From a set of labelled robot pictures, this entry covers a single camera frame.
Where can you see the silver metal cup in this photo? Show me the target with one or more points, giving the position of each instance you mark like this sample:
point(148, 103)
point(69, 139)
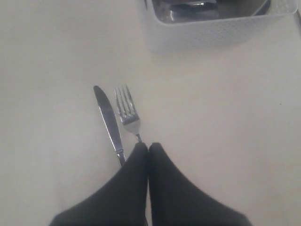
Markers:
point(180, 11)

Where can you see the silver table knife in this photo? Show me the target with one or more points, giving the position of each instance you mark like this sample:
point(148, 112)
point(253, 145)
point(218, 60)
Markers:
point(110, 122)

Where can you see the white perforated plastic basket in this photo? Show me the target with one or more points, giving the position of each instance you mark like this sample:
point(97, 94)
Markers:
point(162, 37)

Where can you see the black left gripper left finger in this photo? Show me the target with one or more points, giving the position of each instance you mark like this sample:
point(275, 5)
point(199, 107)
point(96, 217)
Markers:
point(120, 202)

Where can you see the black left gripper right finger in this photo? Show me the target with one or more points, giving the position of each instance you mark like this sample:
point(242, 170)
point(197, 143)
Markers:
point(176, 201)

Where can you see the silver metal fork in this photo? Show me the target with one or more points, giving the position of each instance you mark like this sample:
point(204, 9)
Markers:
point(127, 111)

